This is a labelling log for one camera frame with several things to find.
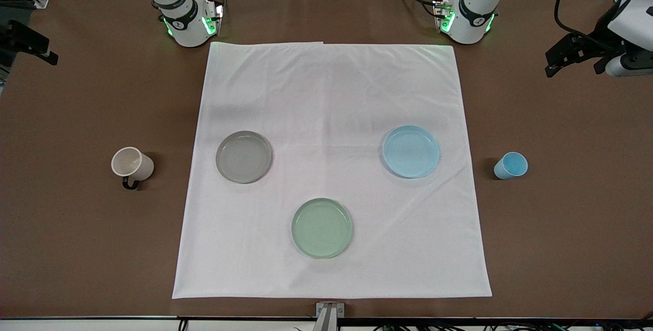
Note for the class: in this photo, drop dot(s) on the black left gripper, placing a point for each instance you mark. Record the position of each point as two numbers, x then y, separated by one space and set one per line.
600 36

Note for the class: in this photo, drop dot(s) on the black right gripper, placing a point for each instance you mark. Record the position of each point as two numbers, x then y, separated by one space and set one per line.
11 36

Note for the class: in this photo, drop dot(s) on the blue cup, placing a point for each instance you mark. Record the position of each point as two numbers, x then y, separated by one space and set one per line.
510 167

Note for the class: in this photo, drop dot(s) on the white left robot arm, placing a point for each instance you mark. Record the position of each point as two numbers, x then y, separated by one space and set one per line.
472 20

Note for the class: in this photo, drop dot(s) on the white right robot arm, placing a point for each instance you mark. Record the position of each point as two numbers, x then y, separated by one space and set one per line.
183 22

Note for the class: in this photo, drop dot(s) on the blue plate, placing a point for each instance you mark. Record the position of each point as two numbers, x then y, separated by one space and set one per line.
410 151

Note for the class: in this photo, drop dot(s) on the gray plate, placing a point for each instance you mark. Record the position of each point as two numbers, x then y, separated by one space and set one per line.
244 157

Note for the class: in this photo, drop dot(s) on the green plate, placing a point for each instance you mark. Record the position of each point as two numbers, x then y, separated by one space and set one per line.
322 228

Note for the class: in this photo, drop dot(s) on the white table cloth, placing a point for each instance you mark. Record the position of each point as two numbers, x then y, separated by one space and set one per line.
331 96

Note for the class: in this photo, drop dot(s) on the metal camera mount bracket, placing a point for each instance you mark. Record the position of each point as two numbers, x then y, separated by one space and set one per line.
329 313

